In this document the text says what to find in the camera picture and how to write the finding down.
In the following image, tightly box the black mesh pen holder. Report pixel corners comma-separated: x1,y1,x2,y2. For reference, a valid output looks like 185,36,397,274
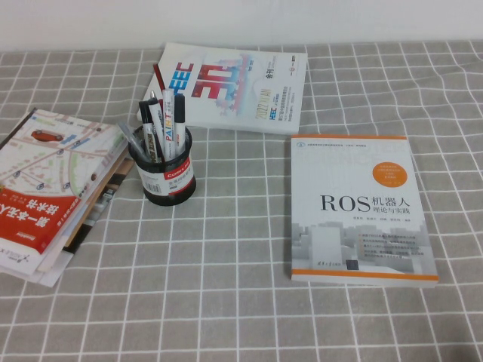
127,126,198,207

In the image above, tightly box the clear grey pen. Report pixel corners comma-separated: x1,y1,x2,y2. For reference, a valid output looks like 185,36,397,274
117,121,150,158

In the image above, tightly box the slim black marker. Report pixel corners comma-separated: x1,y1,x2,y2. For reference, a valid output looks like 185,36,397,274
174,95,186,150

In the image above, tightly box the white HEEC magazine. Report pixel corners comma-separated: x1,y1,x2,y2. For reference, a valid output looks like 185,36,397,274
145,41,309,135

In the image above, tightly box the black cap white label marker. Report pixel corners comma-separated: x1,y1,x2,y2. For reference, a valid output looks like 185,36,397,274
138,100,159,163

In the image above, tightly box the white orange ROS book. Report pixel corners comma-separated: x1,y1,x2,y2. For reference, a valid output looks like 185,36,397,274
289,133,441,290

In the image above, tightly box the red map cover book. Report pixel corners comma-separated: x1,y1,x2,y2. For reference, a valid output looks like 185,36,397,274
0,108,129,258

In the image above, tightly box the beige edged booklet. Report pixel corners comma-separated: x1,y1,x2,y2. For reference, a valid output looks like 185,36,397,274
35,149,133,273

